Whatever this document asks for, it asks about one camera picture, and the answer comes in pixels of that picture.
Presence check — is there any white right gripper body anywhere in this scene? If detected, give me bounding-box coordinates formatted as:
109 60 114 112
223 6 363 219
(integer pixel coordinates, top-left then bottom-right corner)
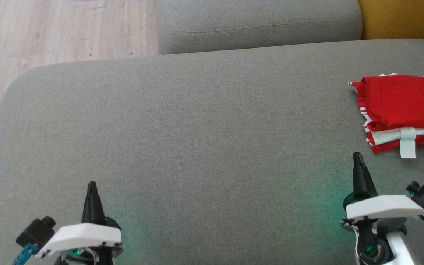
343 192 424 222

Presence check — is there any large yellow sofa backrest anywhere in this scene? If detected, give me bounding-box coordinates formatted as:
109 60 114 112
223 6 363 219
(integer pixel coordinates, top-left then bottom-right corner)
358 0 424 41

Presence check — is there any red white numbered jersey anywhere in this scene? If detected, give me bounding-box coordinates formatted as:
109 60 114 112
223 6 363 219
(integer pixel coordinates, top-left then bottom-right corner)
348 75 424 159

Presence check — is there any teal cable connector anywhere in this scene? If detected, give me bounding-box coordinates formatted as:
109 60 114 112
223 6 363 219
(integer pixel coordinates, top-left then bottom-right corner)
13 242 38 265

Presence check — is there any long grey sofa seat cushion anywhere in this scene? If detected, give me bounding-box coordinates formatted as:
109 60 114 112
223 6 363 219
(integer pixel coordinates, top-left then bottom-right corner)
155 0 363 55

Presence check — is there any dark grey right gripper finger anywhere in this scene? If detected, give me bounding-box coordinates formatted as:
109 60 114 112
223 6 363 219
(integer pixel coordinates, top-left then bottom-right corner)
352 152 378 198

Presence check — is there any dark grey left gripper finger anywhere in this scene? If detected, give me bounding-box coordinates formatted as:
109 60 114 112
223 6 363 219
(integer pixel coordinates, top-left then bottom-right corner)
81 181 106 226

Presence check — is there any wide grey sofa seat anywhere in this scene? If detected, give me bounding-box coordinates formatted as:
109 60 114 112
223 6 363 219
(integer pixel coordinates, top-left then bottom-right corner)
0 39 424 265

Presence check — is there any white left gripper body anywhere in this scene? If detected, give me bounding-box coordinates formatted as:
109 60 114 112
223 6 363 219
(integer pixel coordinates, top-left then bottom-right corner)
35 217 122 257

